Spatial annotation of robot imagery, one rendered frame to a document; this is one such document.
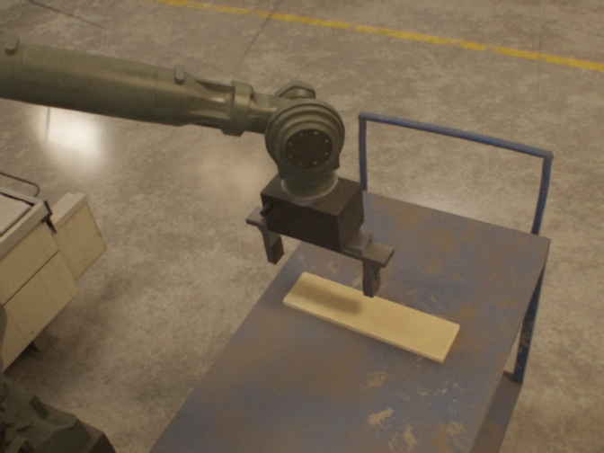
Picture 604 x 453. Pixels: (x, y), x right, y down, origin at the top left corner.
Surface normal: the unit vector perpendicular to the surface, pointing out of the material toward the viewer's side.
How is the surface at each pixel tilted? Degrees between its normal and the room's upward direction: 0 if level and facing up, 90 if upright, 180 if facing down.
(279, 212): 90
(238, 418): 0
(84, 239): 90
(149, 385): 0
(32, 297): 90
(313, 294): 0
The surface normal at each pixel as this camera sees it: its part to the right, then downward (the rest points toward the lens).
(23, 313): 0.88, 0.25
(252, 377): -0.10, -0.73
